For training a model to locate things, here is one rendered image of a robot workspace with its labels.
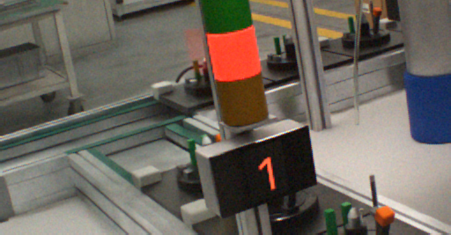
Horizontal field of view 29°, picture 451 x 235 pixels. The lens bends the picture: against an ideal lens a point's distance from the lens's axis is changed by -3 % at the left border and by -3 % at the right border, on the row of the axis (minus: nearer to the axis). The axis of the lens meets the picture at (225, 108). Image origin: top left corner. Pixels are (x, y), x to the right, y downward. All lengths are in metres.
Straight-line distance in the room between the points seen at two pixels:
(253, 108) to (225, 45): 0.07
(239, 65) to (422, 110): 1.07
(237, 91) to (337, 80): 1.37
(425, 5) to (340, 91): 0.50
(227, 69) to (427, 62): 1.04
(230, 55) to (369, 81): 1.44
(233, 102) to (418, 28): 1.02
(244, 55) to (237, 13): 0.04
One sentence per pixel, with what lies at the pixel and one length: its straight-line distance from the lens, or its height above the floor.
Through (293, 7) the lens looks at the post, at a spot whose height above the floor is 1.17.
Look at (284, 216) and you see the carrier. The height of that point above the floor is 0.99.
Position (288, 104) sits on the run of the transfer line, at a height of 0.92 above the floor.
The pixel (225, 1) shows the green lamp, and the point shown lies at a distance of 0.90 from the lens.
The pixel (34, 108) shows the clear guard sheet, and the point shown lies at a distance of 0.91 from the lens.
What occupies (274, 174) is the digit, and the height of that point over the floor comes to 1.20.
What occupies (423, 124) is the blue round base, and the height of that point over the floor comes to 0.91.
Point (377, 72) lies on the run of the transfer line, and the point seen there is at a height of 0.93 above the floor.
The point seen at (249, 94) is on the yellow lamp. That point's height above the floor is 1.29.
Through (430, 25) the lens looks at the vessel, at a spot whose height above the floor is 1.13.
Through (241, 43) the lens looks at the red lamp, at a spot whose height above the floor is 1.35.
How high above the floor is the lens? 1.54
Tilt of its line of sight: 16 degrees down
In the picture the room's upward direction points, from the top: 11 degrees counter-clockwise
